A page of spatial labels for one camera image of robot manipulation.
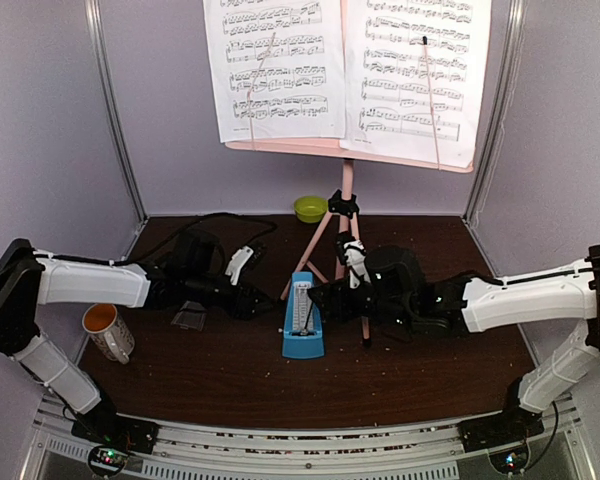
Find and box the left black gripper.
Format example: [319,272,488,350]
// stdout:
[184,270,278,320]

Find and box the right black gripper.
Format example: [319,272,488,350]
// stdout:
[308,276,413,330]

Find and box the pink music stand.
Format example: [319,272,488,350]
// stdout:
[223,0,481,349]

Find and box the blue metronome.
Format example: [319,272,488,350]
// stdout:
[282,272,325,360]

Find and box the clear metronome front cover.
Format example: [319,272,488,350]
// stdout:
[171,301,207,331]

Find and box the sheet music page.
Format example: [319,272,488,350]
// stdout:
[203,0,345,143]
[340,0,492,172]

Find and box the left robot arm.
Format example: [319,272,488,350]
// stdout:
[0,224,273,444]

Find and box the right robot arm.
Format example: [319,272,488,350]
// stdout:
[308,242,600,442]

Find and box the green bowl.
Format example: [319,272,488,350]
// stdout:
[293,196,328,224]

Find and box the patterned mug yellow inside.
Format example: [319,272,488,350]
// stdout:
[82,304,135,365]

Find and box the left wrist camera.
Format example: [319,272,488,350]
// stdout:
[224,242,266,286]

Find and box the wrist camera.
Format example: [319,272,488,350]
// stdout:
[224,242,266,286]
[336,232,370,289]

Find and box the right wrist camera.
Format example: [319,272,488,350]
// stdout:
[336,232,370,289]

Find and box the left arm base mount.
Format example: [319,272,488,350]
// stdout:
[71,417,159,454]

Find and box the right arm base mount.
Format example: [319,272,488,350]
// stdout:
[458,416,545,453]

